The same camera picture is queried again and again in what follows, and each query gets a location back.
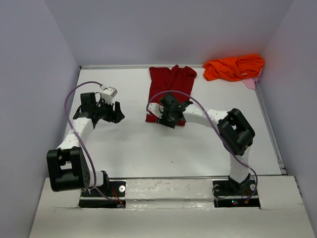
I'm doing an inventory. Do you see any pink t shirt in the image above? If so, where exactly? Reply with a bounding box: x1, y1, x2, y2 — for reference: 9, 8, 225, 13
242, 76, 260, 90

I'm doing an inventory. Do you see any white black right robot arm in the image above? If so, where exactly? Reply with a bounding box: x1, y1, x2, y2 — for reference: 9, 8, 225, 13
148, 92, 255, 192

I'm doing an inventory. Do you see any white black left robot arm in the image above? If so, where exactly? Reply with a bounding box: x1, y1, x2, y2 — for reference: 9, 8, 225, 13
47, 87, 125, 192

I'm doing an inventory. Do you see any orange t shirt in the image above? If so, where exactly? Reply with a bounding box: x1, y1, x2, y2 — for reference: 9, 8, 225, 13
203, 54, 265, 82

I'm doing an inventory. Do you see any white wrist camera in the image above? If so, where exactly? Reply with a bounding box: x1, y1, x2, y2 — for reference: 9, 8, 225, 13
147, 103, 164, 119
100, 85, 117, 105

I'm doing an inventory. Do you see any white cardboard front cover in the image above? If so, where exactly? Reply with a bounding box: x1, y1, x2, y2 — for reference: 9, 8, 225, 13
30, 176, 315, 238

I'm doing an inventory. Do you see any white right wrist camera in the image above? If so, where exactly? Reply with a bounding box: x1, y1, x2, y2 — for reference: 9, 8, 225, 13
147, 103, 164, 119

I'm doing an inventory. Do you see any dark red t shirt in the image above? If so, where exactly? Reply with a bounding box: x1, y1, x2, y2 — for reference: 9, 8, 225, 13
145, 64, 198, 127

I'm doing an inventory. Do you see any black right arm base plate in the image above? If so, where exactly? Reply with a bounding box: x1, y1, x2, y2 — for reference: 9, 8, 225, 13
211, 179, 261, 208

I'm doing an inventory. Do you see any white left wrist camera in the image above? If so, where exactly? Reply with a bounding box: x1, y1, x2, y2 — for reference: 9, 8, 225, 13
100, 85, 117, 105

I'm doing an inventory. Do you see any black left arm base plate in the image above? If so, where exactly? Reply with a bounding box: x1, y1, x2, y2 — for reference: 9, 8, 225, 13
78, 179, 126, 209

